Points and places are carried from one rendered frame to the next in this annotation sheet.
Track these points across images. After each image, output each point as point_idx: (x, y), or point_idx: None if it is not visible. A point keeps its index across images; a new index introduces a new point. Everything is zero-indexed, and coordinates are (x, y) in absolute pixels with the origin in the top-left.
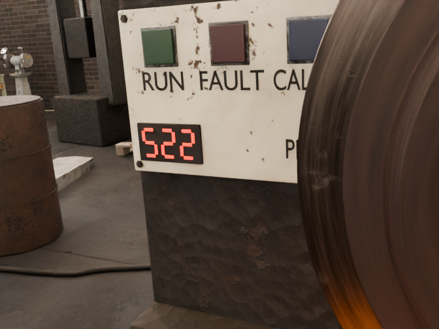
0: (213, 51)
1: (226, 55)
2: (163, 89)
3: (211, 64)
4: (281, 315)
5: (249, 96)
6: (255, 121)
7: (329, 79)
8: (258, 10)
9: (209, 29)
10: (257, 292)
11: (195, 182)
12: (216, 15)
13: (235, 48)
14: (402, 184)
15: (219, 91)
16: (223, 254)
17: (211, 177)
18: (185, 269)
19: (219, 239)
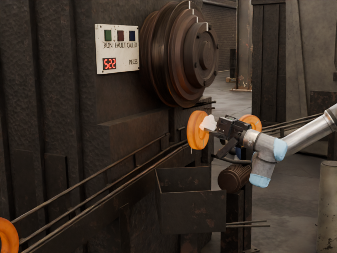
0: (119, 37)
1: (121, 38)
2: (108, 47)
3: (118, 40)
4: (124, 112)
5: (123, 49)
6: (124, 55)
7: (166, 40)
8: (124, 28)
9: (117, 31)
10: (120, 107)
11: (108, 77)
12: (118, 28)
13: (122, 36)
14: (180, 54)
15: (118, 47)
16: (114, 98)
17: (111, 74)
18: (106, 107)
19: (113, 94)
